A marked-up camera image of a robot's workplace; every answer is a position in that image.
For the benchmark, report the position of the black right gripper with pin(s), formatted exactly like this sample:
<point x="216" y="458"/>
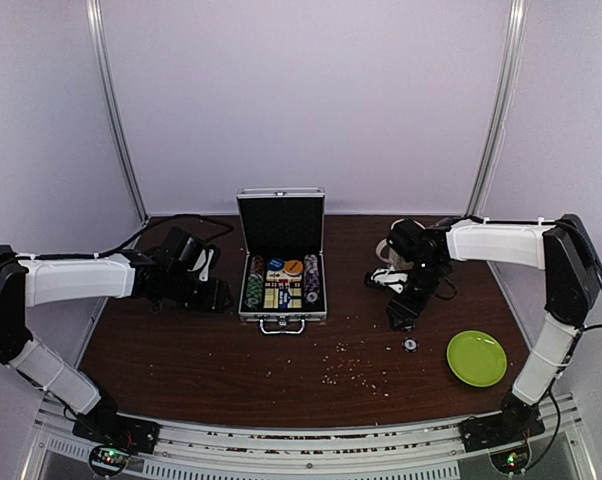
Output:
<point x="402" y="307"/>

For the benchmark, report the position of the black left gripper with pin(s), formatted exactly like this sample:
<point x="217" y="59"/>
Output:
<point x="213" y="300"/>

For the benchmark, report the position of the orange big blind button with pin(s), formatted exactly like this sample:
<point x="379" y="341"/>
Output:
<point x="294" y="267"/>

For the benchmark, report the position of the Texas Hold'em card box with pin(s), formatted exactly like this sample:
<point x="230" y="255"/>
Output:
<point x="283" y="298"/>

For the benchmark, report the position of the aluminium poker case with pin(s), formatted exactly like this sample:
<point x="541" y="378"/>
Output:
<point x="286" y="224"/>

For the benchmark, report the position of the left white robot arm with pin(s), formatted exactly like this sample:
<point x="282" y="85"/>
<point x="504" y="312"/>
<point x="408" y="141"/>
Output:
<point x="43" y="283"/>

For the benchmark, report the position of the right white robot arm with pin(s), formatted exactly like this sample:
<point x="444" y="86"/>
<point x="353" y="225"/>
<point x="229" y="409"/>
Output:
<point x="560" y="249"/>

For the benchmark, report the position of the purple poker chip middle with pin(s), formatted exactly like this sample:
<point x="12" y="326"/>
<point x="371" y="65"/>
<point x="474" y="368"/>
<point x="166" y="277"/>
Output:
<point x="410" y="345"/>

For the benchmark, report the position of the beige ceramic mug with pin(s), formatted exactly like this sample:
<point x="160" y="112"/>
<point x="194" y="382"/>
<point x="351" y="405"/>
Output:
<point x="393" y="260"/>

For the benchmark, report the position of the green plate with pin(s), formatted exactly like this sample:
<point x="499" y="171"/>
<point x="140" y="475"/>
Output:
<point x="476" y="358"/>

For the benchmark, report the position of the right row poker chips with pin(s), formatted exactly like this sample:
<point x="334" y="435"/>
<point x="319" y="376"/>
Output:
<point x="311" y="279"/>

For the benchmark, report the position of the row poker chips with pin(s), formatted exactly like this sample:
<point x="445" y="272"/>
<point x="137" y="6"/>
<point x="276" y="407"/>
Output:
<point x="311" y="279"/>
<point x="255" y="283"/>

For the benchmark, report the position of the left row poker chips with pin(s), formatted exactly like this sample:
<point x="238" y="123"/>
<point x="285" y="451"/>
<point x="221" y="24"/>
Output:
<point x="255" y="283"/>

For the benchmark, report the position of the red playing card deck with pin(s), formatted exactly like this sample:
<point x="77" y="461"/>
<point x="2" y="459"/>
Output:
<point x="283" y="276"/>

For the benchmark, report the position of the blue small blind button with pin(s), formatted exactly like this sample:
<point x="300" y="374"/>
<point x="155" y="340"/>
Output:
<point x="275" y="264"/>

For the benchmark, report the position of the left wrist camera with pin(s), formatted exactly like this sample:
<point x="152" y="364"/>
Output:
<point x="183" y="253"/>

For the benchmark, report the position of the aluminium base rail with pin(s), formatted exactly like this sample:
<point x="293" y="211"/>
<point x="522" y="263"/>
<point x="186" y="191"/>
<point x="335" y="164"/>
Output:
<point x="422" y="450"/>

